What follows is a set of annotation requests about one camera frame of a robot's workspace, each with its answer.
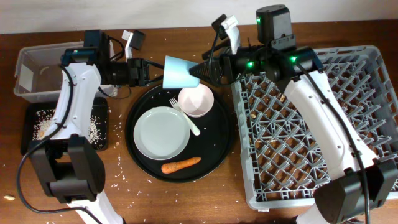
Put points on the blue cup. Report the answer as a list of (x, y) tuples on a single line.
[(176, 74)]

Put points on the grey dishwasher rack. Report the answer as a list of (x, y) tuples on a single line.
[(282, 164)]

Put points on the rice and peanut waste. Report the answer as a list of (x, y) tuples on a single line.
[(44, 117)]

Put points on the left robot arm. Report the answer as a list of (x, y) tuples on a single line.
[(66, 164)]

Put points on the orange carrot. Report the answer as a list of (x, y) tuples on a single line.
[(172, 167)]

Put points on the pink bowl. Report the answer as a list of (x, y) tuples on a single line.
[(196, 102)]

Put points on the black rectangular tray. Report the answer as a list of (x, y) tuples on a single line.
[(99, 108)]

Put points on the peanut on table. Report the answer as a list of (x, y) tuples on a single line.
[(9, 197)]

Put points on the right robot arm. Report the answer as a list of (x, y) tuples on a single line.
[(359, 181)]

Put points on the clear plastic bin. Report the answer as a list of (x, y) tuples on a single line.
[(39, 77)]

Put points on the light grey plate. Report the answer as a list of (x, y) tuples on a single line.
[(161, 133)]

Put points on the round black tray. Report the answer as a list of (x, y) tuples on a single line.
[(212, 145)]

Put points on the white plastic fork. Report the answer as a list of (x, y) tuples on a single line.
[(194, 129)]

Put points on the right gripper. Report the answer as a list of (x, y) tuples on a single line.
[(219, 63)]

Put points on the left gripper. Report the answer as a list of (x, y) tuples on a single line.
[(141, 77)]

